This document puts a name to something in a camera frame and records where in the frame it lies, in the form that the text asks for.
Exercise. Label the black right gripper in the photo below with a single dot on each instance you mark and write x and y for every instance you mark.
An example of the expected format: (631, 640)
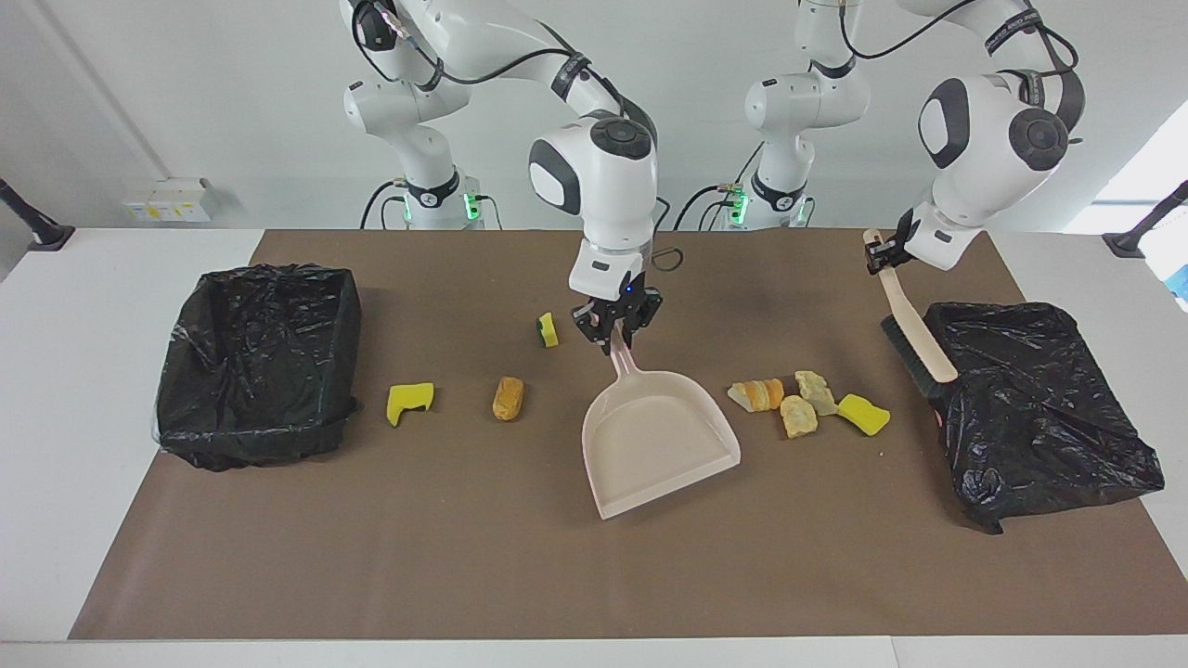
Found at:
(624, 301)

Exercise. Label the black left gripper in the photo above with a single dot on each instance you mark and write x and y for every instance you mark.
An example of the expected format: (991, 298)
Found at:
(903, 239)

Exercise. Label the beige brush with black bristles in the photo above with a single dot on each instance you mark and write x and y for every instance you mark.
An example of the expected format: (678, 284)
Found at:
(919, 339)

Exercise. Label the beige plastic dustpan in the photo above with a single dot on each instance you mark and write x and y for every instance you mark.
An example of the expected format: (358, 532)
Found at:
(650, 445)

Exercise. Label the greyish pale bread piece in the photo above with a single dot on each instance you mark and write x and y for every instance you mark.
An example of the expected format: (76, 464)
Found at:
(815, 390)

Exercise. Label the orange striped croissant piece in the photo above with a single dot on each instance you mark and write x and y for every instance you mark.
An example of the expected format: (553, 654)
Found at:
(761, 394)

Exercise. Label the yellow sponge wedge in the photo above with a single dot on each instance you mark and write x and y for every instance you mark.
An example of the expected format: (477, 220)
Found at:
(863, 415)

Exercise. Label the yellowish pale bread piece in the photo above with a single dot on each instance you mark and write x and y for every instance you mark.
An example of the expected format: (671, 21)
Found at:
(798, 416)

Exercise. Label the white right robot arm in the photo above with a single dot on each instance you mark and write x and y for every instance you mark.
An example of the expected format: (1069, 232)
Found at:
(603, 186)

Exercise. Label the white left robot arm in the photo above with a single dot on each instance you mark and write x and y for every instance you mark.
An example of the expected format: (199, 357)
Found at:
(984, 148)

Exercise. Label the bin wrapped in black bag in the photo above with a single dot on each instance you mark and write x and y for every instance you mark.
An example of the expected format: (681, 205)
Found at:
(1039, 417)

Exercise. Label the open bin with black liner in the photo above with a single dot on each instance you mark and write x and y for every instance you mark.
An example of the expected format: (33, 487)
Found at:
(260, 371)

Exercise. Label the small yellow green sponge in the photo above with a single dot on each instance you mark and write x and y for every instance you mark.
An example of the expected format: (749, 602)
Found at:
(548, 330)

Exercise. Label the brown bread roll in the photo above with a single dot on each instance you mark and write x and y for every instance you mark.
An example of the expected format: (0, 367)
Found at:
(508, 399)

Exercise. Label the notched yellow sponge piece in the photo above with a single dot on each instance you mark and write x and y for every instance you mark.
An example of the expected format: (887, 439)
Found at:
(408, 399)

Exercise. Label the brown paper table mat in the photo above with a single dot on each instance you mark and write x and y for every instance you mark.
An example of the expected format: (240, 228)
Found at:
(464, 557)

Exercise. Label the white blue package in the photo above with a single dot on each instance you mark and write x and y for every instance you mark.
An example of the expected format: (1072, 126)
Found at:
(1171, 250)

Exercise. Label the black camera stand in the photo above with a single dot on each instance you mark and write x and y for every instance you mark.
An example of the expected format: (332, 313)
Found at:
(1128, 243)
(46, 237)

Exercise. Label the white wall socket box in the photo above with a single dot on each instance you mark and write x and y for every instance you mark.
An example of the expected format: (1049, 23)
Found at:
(167, 202)

